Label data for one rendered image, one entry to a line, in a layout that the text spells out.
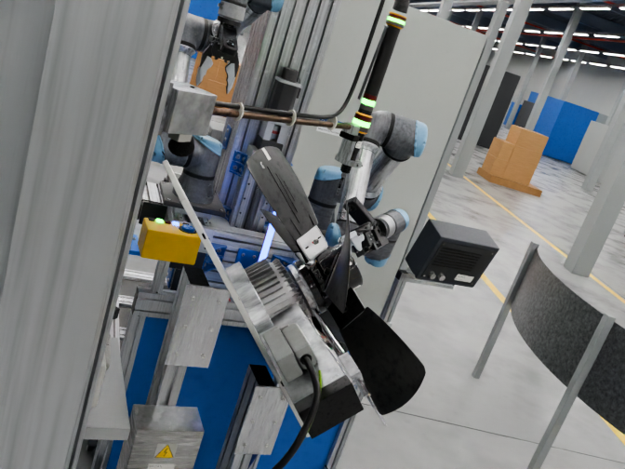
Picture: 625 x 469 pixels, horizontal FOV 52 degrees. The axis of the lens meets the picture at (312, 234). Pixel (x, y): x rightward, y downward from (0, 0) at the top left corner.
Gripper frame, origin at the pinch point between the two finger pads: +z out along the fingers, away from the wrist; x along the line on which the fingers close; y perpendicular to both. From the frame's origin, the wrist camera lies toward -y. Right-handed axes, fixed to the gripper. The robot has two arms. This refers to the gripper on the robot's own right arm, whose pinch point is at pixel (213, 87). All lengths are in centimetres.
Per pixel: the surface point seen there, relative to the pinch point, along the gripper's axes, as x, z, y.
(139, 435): 15, 66, -77
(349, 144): -22, -2, -53
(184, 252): 1, 46, -19
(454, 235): -89, 25, -19
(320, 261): -21, 26, -61
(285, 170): -11.2, 9.2, -46.9
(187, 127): 24, -4, -89
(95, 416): 25, 62, -76
